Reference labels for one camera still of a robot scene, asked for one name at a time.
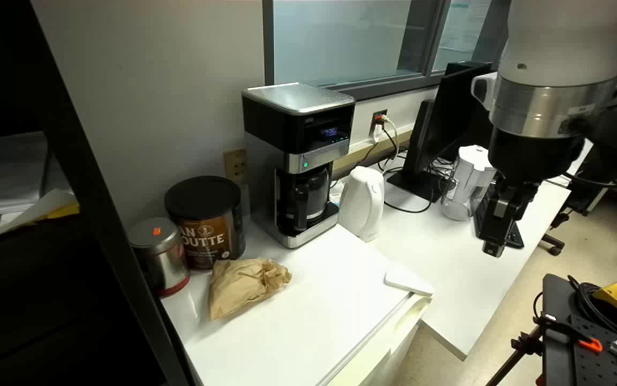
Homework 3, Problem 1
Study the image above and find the white water filter pitcher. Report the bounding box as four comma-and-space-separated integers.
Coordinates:
438, 143, 496, 222

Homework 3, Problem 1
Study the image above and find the grey window frame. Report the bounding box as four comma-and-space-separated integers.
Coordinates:
260, 0, 511, 100

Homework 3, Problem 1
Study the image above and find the stack of papers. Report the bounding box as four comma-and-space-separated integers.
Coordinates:
0, 131, 81, 248

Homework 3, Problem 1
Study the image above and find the black power cable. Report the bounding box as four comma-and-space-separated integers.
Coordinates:
368, 115, 401, 171

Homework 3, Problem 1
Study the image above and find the white wall outlet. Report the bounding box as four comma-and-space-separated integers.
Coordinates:
368, 107, 390, 136

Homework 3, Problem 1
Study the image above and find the brown coffee canister black lid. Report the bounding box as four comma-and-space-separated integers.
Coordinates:
163, 173, 249, 273

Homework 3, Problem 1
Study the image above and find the black computer monitor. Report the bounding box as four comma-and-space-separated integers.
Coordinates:
385, 60, 496, 203

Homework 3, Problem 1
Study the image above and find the small metal tin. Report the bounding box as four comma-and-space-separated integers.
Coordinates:
127, 215, 192, 297

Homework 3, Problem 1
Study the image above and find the black shelf post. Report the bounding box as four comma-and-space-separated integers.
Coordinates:
27, 0, 196, 386

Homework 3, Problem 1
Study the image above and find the brown paper bag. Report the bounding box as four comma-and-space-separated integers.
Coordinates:
205, 258, 293, 324

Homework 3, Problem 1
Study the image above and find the glass coffee carafe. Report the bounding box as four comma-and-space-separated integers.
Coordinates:
278, 169, 334, 234

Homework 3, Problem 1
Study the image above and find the black tripod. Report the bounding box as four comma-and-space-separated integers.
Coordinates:
483, 324, 548, 386

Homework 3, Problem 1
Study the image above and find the black desk cable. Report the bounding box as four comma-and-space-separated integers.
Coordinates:
382, 191, 441, 216

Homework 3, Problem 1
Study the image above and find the white electric kettle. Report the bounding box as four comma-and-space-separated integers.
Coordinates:
337, 164, 388, 245

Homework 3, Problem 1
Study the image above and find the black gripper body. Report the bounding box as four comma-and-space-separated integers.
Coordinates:
473, 178, 542, 248

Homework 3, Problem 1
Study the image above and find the beige wall raceway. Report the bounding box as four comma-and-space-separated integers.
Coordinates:
330, 126, 418, 179

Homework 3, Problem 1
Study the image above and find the beige wall outlet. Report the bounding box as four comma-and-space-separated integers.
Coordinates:
222, 147, 249, 179

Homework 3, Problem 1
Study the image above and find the black perforated board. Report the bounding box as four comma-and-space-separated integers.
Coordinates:
539, 273, 617, 386

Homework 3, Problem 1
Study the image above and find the black silver coffee machine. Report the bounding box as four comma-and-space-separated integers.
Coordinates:
239, 80, 358, 251

